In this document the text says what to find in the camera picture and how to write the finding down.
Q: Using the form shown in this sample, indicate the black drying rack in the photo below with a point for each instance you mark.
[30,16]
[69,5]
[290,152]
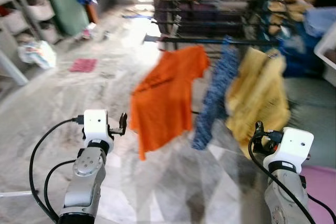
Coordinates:
[210,41]

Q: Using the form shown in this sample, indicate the blue checked shirt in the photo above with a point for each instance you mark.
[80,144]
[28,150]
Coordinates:
[215,98]

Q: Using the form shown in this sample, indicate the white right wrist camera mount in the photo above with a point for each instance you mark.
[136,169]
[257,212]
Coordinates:
[291,148]

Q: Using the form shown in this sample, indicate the white plastic bag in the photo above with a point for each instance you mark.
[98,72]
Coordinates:
[38,55]

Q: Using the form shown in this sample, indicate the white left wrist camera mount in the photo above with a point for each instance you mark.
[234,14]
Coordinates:
[97,124]

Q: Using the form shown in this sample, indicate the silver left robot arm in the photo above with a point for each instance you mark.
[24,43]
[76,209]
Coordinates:
[84,182]

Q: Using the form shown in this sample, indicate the pink mat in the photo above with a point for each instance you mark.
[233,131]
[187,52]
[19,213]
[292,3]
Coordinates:
[323,195]

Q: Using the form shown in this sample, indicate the white pole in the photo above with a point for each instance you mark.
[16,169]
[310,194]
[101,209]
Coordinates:
[13,69]

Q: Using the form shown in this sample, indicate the pink cloth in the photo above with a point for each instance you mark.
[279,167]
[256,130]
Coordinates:
[83,65]

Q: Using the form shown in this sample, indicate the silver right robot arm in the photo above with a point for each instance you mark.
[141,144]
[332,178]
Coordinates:
[283,198]

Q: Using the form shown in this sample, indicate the grey shelving unit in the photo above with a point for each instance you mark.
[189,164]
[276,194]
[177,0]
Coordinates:
[26,9]

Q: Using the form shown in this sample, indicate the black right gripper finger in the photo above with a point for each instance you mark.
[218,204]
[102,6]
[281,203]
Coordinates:
[259,129]

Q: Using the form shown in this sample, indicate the orange t-shirt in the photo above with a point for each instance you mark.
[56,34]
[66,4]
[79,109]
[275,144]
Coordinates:
[168,98]

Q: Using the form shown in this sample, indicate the light blue folded cloth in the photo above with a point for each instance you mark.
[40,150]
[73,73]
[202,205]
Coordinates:
[320,22]

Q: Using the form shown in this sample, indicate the yellow t-shirt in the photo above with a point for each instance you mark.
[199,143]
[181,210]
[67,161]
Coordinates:
[257,98]

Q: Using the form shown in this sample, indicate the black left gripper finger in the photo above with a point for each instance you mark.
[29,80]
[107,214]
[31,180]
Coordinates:
[123,123]

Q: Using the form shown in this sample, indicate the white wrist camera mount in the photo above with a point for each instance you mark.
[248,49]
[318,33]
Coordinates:
[97,124]
[291,148]

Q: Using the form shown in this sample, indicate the grey-green sofa cushion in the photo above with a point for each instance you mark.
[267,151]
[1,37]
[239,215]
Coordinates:
[312,119]

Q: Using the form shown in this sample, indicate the white plastic basket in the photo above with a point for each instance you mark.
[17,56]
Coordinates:
[325,43]

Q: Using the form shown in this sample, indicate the purple sofa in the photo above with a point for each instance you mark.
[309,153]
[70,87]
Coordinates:
[184,19]

